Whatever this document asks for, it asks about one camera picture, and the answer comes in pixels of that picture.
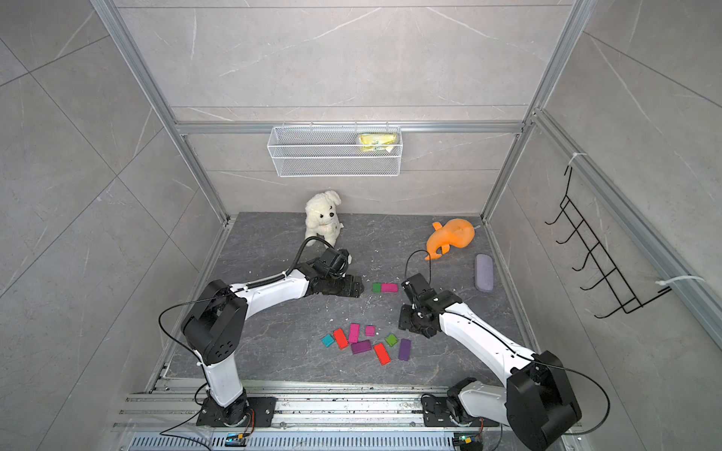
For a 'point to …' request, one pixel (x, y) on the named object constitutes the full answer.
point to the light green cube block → (391, 340)
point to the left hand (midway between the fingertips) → (357, 284)
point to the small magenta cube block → (369, 331)
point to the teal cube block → (327, 340)
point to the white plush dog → (321, 217)
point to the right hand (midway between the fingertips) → (409, 324)
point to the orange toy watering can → (457, 233)
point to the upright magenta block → (353, 336)
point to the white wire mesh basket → (333, 151)
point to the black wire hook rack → (629, 303)
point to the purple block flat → (361, 347)
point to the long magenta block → (389, 287)
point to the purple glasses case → (484, 272)
